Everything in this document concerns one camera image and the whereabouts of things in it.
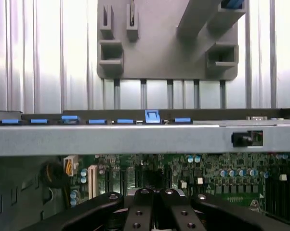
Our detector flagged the long black expansion slot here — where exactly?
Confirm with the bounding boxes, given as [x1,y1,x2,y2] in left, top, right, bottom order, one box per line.
[105,166,112,191]
[119,168,127,191]

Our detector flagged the green motherboard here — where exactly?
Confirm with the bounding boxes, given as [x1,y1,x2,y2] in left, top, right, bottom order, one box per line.
[63,153,290,217]

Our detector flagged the white expansion slot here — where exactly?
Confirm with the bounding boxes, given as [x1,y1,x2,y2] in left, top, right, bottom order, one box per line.
[88,164,98,199]

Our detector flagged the open black PC case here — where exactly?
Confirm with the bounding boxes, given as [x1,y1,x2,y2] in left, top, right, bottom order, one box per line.
[0,86,290,231]

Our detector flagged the white power connector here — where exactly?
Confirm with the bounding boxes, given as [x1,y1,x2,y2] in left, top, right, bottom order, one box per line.
[63,155,79,178]

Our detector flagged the grey parts rack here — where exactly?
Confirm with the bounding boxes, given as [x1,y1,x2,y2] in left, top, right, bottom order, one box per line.
[96,0,247,80]

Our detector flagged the black sleeved power cable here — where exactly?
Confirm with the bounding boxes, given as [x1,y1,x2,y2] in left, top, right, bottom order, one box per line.
[40,160,71,191]

